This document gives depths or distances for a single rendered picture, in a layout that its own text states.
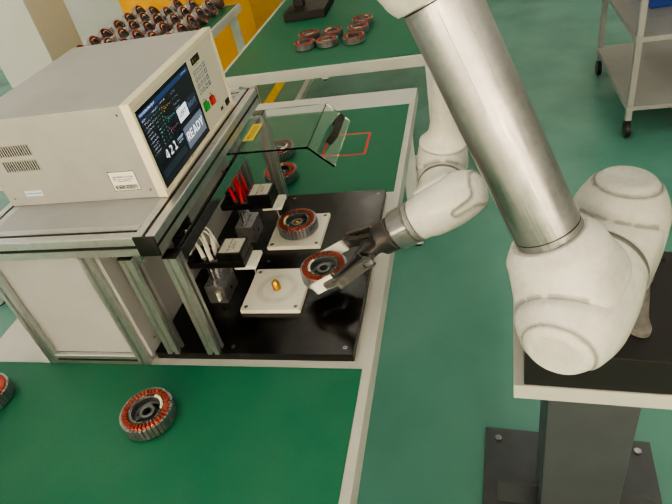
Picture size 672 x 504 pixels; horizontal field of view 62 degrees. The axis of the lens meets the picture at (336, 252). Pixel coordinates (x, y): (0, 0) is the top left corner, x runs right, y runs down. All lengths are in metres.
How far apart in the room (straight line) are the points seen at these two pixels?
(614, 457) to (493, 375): 0.76
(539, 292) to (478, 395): 1.25
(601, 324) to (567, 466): 0.71
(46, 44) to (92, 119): 4.03
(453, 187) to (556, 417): 0.56
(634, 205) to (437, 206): 0.35
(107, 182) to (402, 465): 1.25
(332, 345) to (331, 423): 0.18
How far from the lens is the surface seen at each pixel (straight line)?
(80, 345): 1.48
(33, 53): 5.29
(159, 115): 1.22
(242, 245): 1.34
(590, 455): 1.48
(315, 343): 1.25
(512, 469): 1.92
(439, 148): 1.22
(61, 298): 1.38
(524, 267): 0.87
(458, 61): 0.77
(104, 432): 1.33
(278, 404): 1.20
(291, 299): 1.36
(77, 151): 1.26
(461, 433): 2.00
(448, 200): 1.12
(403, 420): 2.04
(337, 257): 1.32
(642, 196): 1.02
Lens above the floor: 1.67
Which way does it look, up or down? 37 degrees down
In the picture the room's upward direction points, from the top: 13 degrees counter-clockwise
